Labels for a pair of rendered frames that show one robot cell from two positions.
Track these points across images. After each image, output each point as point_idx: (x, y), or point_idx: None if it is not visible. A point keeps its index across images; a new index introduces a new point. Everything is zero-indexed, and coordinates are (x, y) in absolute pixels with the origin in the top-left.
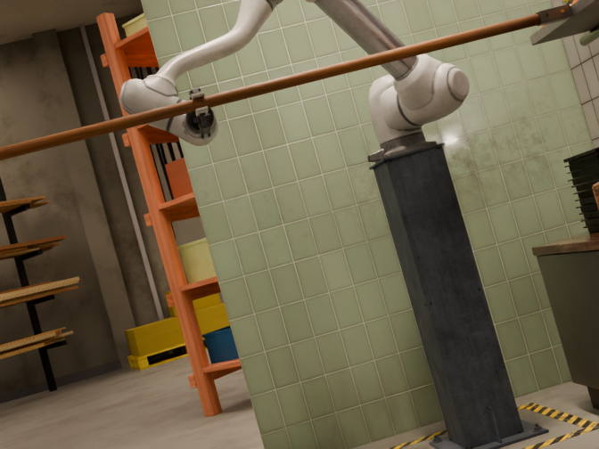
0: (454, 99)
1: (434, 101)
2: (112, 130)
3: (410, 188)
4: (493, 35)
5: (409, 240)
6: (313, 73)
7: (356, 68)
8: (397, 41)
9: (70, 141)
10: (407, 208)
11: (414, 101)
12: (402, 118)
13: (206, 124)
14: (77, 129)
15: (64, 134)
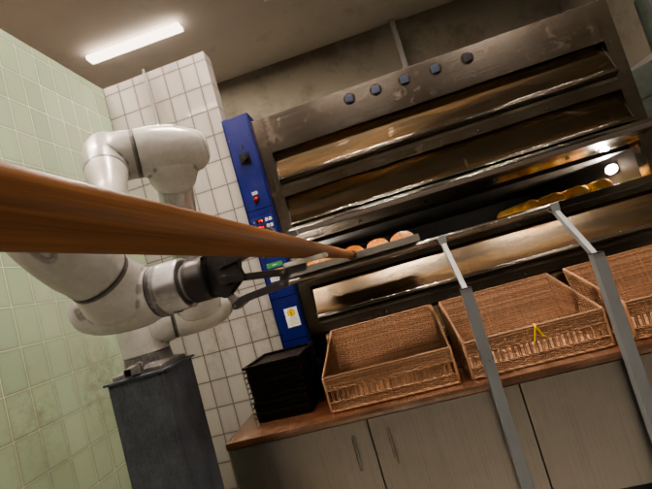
0: (230, 312)
1: (217, 312)
2: (276, 252)
3: (179, 400)
4: (350, 257)
5: (184, 457)
6: (335, 248)
7: (340, 255)
8: None
9: (242, 250)
10: (180, 420)
11: (201, 311)
12: (172, 330)
13: (287, 282)
14: (246, 224)
15: (238, 225)
